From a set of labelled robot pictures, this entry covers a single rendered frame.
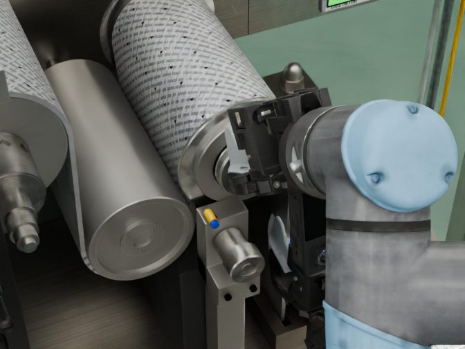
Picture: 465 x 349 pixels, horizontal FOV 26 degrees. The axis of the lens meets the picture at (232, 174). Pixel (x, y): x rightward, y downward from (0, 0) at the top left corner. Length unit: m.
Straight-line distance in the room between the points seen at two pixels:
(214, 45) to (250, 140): 0.24
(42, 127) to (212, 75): 0.21
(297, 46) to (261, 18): 1.90
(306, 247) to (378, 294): 0.19
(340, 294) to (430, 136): 0.13
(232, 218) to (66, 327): 0.38
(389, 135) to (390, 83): 2.50
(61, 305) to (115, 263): 0.30
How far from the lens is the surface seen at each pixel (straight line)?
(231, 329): 1.18
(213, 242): 1.07
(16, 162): 0.90
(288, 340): 1.31
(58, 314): 1.38
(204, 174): 1.03
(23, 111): 0.93
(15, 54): 0.97
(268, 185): 0.88
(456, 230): 2.34
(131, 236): 1.07
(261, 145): 0.87
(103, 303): 1.38
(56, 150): 0.97
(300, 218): 0.86
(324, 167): 0.73
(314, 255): 0.89
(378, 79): 3.18
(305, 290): 1.09
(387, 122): 0.68
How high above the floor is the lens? 1.97
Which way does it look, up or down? 44 degrees down
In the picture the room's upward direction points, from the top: straight up
